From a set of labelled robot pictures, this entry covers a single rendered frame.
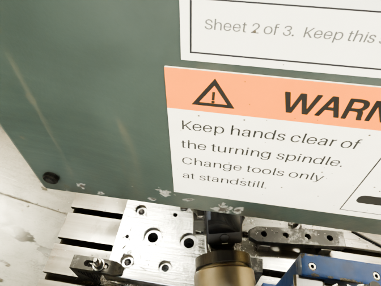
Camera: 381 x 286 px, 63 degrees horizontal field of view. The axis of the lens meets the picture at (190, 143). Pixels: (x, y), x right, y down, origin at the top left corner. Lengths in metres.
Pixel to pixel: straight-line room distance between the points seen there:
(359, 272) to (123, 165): 0.52
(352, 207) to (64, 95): 0.18
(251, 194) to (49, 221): 1.18
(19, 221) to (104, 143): 1.16
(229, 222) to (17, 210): 1.06
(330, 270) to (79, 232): 0.70
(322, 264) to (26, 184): 1.12
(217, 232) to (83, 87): 0.29
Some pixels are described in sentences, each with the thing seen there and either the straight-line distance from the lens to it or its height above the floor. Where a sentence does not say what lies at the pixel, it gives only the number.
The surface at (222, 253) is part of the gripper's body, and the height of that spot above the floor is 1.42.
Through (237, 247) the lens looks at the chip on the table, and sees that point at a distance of 0.95.
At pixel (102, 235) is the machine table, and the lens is 1.00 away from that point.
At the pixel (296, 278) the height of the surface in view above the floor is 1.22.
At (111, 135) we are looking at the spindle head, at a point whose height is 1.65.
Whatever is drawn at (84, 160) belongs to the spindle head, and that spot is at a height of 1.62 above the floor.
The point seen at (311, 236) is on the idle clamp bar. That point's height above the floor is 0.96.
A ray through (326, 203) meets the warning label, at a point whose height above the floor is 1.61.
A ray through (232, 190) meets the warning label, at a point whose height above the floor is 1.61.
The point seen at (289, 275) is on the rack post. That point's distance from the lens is 0.70.
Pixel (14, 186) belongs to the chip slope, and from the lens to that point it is 1.40.
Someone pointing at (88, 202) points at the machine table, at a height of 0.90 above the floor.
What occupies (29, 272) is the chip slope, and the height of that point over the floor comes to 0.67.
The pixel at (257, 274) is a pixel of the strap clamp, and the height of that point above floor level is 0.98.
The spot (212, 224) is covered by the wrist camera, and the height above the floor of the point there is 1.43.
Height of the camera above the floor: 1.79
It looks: 51 degrees down
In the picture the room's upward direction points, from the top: straight up
